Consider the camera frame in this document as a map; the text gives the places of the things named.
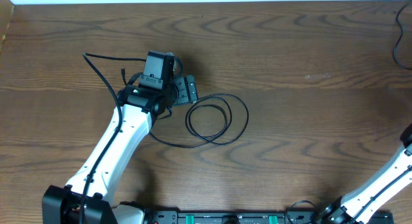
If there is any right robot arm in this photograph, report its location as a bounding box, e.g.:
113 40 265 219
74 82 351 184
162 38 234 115
314 126 411 223

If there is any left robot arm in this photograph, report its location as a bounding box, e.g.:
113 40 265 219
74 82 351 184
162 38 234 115
42 51 198 223

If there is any thin black cable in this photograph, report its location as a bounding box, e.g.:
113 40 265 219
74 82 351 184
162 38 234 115
120 66 250 149

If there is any left camera cable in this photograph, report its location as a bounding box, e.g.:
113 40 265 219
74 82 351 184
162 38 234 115
78 52 147 224

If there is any cardboard panel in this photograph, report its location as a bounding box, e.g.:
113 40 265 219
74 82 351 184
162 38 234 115
0 0 15 50

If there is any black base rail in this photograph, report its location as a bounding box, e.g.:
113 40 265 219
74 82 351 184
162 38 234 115
141 210 395 224

